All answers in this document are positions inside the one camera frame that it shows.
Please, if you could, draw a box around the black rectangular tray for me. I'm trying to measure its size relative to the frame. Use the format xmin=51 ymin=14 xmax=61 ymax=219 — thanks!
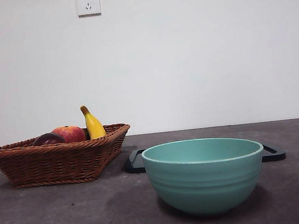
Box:
xmin=123 ymin=134 xmax=287 ymax=178

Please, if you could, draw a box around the teal bowl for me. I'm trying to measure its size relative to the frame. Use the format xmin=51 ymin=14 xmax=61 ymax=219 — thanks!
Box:
xmin=140 ymin=132 xmax=270 ymax=223

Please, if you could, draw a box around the red orange peach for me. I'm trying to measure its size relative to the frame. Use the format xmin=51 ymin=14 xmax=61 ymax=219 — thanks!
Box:
xmin=51 ymin=124 xmax=87 ymax=145

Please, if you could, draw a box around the white wall socket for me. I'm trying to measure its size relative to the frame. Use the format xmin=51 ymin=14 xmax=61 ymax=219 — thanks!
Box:
xmin=76 ymin=0 xmax=102 ymax=18

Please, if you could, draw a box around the yellow banana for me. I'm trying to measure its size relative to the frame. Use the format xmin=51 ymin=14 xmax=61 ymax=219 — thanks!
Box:
xmin=79 ymin=103 xmax=108 ymax=141

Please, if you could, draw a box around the brown wicker basket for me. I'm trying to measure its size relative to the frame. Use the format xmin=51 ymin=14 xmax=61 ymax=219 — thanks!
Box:
xmin=0 ymin=122 xmax=136 ymax=192

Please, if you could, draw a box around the dark red plum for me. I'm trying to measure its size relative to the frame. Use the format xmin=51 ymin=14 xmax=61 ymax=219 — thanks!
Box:
xmin=31 ymin=131 xmax=65 ymax=147

